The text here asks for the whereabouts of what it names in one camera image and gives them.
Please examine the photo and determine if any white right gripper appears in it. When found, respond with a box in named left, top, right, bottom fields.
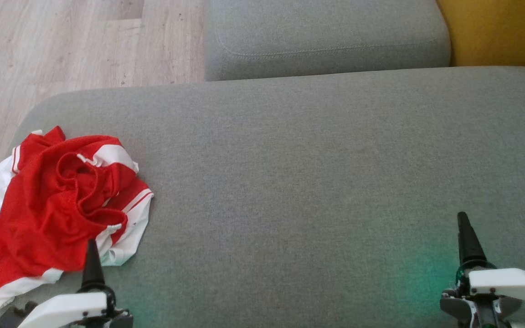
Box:
left=440, top=211, right=525, bottom=328

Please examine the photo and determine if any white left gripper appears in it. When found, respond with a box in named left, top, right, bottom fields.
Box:
left=0, top=239, right=134, bottom=328

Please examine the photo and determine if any red and white basketball jersey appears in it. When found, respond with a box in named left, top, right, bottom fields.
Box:
left=0, top=126, right=154, bottom=309

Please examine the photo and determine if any large grey sofa seat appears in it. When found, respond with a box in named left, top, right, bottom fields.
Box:
left=0, top=66, right=525, bottom=328

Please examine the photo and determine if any yellow sofa backrest cushion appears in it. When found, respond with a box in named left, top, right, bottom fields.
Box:
left=436, top=0, right=525, bottom=72

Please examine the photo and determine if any grey sofa seat cushion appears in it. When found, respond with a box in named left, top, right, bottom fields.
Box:
left=203, top=0, right=452, bottom=82

